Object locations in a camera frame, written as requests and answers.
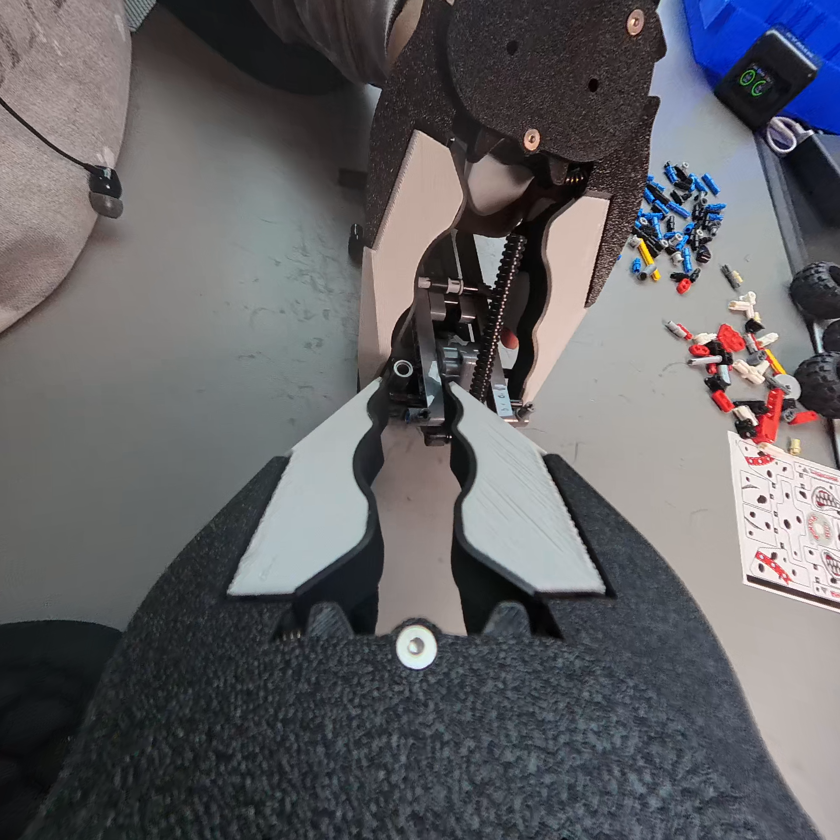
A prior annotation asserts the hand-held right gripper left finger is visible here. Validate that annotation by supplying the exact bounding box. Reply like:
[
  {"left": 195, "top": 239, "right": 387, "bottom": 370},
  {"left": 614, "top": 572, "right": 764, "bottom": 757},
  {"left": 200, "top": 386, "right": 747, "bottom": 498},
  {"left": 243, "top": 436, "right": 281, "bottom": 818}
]
[{"left": 227, "top": 378, "right": 388, "bottom": 636}]

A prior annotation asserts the white cable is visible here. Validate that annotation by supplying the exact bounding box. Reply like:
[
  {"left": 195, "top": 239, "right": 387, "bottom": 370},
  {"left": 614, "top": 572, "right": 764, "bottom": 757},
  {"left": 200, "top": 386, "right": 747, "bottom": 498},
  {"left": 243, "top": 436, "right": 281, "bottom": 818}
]
[{"left": 764, "top": 117, "right": 815, "bottom": 157}]

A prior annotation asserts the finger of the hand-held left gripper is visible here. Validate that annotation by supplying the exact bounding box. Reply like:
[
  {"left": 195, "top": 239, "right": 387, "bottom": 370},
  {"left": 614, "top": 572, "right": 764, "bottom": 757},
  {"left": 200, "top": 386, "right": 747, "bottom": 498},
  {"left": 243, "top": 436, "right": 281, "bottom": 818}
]
[
  {"left": 357, "top": 129, "right": 470, "bottom": 389},
  {"left": 508, "top": 196, "right": 613, "bottom": 406}
]

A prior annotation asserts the pile of blue black pins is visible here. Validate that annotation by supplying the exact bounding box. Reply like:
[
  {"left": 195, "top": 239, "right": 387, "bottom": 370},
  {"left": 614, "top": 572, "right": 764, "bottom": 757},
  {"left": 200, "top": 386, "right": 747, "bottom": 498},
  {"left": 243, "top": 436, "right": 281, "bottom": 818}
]
[{"left": 626, "top": 159, "right": 728, "bottom": 294}]

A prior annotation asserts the pile of red white pieces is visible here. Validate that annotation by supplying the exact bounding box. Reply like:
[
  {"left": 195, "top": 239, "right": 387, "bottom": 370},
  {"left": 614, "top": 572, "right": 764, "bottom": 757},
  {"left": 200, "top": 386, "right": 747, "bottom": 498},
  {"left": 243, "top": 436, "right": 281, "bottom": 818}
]
[{"left": 661, "top": 262, "right": 821, "bottom": 457}]

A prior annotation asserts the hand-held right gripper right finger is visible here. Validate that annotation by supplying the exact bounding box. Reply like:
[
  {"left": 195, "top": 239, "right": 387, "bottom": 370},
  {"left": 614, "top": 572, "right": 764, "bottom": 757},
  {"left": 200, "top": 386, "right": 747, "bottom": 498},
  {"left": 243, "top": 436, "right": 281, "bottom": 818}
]
[{"left": 448, "top": 382, "right": 607, "bottom": 636}]

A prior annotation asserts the black power bank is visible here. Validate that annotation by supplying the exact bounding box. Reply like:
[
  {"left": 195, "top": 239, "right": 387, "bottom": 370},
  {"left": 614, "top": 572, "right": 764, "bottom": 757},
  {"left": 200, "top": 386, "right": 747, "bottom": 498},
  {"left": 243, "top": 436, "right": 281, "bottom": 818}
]
[{"left": 714, "top": 28, "right": 821, "bottom": 129}]

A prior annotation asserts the black mesh pad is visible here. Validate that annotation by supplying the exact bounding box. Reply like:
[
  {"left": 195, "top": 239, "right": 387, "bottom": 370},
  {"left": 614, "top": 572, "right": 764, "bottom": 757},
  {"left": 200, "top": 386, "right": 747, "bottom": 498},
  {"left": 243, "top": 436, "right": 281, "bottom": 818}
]
[{"left": 0, "top": 620, "right": 126, "bottom": 840}]

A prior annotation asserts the black power adapter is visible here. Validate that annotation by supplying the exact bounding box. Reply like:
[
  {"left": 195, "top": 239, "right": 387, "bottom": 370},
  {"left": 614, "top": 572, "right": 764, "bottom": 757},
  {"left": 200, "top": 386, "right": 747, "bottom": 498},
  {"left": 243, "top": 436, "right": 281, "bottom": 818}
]
[{"left": 787, "top": 131, "right": 840, "bottom": 217}]

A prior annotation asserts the white sticker sheet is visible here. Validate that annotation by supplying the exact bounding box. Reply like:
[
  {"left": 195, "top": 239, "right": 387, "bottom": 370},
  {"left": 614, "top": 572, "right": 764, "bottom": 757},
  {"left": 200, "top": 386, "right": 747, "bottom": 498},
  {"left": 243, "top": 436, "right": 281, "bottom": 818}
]
[{"left": 727, "top": 430, "right": 840, "bottom": 614}]

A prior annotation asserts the black earphone with cable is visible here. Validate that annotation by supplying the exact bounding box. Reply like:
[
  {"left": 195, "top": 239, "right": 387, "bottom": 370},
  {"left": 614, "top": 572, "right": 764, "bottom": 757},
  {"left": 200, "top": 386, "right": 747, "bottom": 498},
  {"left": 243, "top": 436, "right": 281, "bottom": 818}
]
[{"left": 0, "top": 95, "right": 126, "bottom": 219}]

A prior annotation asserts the person's left forearm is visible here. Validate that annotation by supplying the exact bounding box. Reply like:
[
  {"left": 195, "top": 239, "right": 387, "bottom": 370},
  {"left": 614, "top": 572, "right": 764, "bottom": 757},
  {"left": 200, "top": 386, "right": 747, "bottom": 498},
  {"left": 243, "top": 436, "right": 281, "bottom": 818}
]
[{"left": 322, "top": 0, "right": 454, "bottom": 86}]

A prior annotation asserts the grey black toy chassis model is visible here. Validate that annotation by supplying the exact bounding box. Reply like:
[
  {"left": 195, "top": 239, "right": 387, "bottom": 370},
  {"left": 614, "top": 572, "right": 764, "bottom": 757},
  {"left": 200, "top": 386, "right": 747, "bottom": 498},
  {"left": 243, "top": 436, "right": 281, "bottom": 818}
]
[{"left": 338, "top": 169, "right": 536, "bottom": 447}]

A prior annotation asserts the plain blue bin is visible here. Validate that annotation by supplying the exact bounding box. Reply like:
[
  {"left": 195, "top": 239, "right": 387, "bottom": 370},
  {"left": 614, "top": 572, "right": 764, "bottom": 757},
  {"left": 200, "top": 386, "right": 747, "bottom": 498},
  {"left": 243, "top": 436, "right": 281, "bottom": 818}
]
[{"left": 682, "top": 0, "right": 840, "bottom": 135}]

